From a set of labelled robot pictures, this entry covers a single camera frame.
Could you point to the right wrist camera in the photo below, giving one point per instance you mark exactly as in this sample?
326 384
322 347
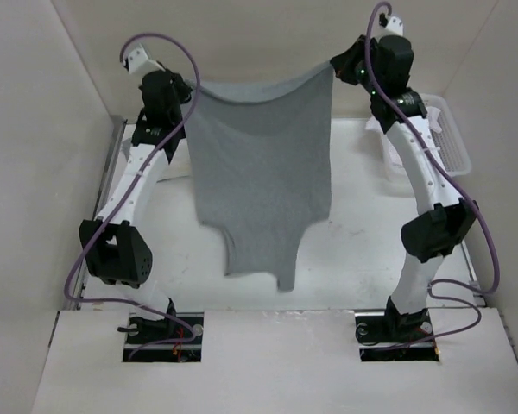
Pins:
390 24

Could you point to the white plastic laundry basket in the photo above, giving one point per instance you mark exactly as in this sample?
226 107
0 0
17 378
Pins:
449 142

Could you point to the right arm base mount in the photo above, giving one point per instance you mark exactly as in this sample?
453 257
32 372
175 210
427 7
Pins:
381 339

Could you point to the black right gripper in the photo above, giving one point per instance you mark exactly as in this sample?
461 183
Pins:
344 62

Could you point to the left metal table rail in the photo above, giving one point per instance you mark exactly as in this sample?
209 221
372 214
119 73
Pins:
77 285

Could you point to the white tank top in basket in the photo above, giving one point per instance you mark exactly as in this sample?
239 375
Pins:
390 155

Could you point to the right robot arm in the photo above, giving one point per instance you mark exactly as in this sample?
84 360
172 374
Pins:
443 215

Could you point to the grey tank top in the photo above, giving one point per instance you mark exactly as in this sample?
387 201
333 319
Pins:
260 159

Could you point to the right metal table rail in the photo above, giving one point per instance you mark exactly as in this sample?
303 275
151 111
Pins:
473 280

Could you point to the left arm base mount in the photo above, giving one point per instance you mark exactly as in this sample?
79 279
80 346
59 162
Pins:
147 340

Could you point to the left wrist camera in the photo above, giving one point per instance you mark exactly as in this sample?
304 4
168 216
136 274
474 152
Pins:
138 62

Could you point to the metal table rail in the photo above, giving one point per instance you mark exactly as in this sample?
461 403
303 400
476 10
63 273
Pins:
77 285
473 280

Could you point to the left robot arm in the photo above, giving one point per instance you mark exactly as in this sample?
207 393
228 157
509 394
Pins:
115 251

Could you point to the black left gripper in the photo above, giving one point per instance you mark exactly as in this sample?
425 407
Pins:
183 90

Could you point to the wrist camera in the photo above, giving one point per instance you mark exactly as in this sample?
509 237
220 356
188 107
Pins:
138 62
390 24

